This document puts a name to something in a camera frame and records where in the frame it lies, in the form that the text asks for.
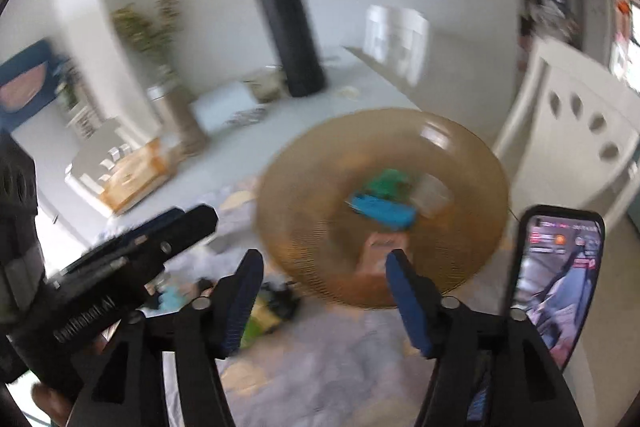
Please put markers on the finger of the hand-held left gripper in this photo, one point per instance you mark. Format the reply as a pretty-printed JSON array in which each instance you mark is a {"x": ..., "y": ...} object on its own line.
[
  {"x": 160, "y": 219},
  {"x": 192, "y": 227}
]

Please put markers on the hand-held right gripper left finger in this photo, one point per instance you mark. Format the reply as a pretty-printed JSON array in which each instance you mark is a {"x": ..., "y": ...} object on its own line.
[{"x": 240, "y": 307}]

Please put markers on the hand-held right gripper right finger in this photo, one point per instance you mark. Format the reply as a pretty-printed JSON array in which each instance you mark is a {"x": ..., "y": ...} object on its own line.
[{"x": 412, "y": 307}]

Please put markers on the green and yellow object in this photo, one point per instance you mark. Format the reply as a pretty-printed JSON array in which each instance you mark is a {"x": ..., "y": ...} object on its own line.
[{"x": 260, "y": 324}]

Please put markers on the small dark object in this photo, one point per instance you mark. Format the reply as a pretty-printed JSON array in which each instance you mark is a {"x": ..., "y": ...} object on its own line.
[{"x": 282, "y": 299}]

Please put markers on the small teal object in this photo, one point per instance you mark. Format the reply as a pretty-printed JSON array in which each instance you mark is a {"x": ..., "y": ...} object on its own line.
[{"x": 170, "y": 297}]

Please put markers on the small blue object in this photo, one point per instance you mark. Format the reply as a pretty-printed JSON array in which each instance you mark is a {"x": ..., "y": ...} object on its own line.
[{"x": 382, "y": 211}]

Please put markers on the small clear object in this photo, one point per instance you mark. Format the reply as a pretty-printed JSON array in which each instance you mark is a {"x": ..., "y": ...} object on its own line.
[{"x": 431, "y": 194}]

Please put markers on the woven basket tray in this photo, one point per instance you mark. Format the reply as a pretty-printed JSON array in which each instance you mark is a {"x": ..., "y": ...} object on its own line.
[{"x": 310, "y": 217}]

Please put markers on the small green object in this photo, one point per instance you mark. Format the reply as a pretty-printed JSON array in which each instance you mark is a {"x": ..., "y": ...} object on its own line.
[{"x": 390, "y": 182}]

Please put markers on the person's left hand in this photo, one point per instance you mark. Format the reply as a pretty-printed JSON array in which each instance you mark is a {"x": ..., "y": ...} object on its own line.
[{"x": 50, "y": 404}]

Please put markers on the orange bread bag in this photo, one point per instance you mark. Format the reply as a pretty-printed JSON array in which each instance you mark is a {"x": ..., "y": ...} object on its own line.
[{"x": 132, "y": 179}]

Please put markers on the white chair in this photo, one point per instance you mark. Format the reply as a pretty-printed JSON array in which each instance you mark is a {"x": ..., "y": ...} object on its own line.
[
  {"x": 575, "y": 142},
  {"x": 395, "y": 37},
  {"x": 95, "y": 152}
]

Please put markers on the beige tumbler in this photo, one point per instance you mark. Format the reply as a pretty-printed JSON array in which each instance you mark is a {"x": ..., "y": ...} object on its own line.
[{"x": 185, "y": 122}]

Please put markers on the bunch of keys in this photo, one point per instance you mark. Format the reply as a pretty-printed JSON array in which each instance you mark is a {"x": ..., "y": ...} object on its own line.
[{"x": 245, "y": 117}]

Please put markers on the white shelf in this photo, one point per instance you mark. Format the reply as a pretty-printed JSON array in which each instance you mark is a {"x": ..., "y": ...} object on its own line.
[{"x": 82, "y": 117}]

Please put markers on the black smartphone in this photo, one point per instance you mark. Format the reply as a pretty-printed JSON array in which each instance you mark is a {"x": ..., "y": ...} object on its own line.
[{"x": 560, "y": 277}]

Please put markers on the small bowl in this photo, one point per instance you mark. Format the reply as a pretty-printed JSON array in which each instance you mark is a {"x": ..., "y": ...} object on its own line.
[{"x": 265, "y": 89}]

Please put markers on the glass vase with dried flowers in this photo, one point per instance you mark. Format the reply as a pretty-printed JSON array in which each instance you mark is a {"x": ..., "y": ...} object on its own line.
[{"x": 150, "y": 32}]

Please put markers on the black water bottle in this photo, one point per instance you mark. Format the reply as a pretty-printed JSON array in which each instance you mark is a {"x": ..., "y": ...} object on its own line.
[{"x": 287, "y": 32}]

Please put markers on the window with orange decoration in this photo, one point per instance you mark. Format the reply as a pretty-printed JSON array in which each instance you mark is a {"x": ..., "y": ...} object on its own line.
[{"x": 625, "y": 42}]

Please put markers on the blue wall art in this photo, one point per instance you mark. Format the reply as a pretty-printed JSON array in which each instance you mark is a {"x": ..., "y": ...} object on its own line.
[{"x": 25, "y": 82}]

